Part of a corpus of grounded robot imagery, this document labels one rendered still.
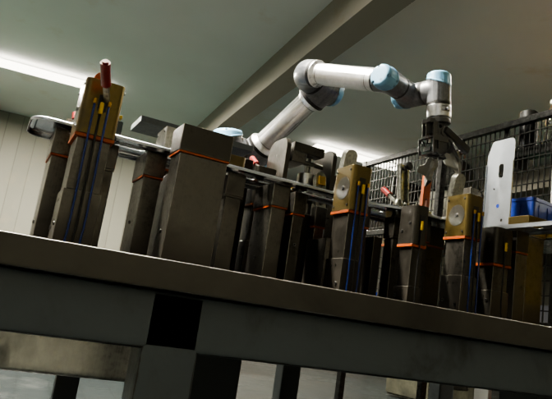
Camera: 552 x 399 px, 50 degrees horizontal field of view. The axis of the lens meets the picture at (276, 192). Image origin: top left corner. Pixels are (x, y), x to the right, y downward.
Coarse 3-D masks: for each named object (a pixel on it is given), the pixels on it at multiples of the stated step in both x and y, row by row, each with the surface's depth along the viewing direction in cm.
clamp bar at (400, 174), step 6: (408, 162) 199; (402, 168) 201; (408, 168) 199; (402, 174) 201; (408, 174) 201; (402, 180) 200; (408, 180) 200; (402, 186) 200; (408, 186) 200; (402, 192) 199; (408, 192) 199; (402, 198) 198; (408, 198) 198; (408, 204) 197
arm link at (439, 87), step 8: (432, 72) 184; (440, 72) 182; (448, 72) 184; (432, 80) 183; (440, 80) 182; (448, 80) 183; (424, 88) 185; (432, 88) 183; (440, 88) 182; (448, 88) 182; (424, 96) 185; (432, 96) 182; (440, 96) 181; (448, 96) 182
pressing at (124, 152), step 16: (32, 128) 140; (48, 128) 139; (128, 144) 143; (144, 144) 137; (256, 176) 156; (272, 176) 151; (304, 192) 167; (320, 192) 164; (384, 208) 171; (400, 208) 164; (432, 224) 185
